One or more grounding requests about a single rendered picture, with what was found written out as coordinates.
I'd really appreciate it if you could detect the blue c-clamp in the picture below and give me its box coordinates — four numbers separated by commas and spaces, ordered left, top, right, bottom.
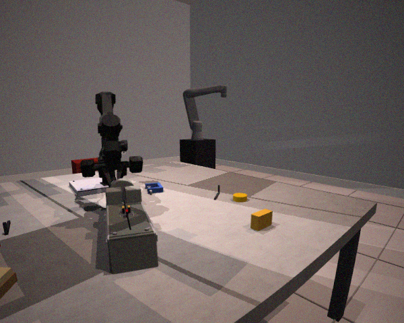
145, 183, 164, 193

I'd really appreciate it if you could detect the short yellow cylinder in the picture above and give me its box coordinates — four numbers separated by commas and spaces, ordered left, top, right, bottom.
234, 193, 247, 202

